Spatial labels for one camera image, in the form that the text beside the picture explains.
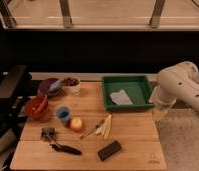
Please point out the small metal clip object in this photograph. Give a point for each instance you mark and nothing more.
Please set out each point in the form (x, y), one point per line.
(48, 134)

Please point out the wooden cutting board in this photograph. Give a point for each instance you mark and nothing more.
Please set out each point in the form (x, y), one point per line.
(135, 131)

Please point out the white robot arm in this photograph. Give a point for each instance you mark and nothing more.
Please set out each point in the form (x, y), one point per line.
(175, 82)

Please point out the blue cup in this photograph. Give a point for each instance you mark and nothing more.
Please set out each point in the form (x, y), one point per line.
(63, 115)

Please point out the black handled utensil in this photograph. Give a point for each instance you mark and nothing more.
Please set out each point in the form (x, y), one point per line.
(67, 149)

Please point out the blue sponge in bowl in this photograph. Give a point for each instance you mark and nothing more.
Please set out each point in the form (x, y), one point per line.
(55, 86)

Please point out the banana slices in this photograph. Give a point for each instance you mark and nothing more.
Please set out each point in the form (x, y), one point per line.
(104, 129)

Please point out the green tray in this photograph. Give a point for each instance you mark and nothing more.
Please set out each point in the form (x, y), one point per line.
(137, 88)

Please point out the black rectangular block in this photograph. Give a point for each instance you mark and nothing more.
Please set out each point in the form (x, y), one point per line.
(109, 150)

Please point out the white cloth in tray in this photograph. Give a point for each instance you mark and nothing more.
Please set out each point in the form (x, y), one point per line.
(121, 98)

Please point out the black equipment on left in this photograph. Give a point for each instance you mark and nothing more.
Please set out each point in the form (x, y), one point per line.
(12, 97)

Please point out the yellow apple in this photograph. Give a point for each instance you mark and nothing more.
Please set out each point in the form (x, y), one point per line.
(76, 124)

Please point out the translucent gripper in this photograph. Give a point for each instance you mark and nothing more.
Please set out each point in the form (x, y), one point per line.
(159, 111)

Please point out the white bowl with food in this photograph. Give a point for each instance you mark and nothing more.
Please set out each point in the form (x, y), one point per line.
(71, 85)

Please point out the red bowl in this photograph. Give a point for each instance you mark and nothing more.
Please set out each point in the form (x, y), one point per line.
(36, 107)

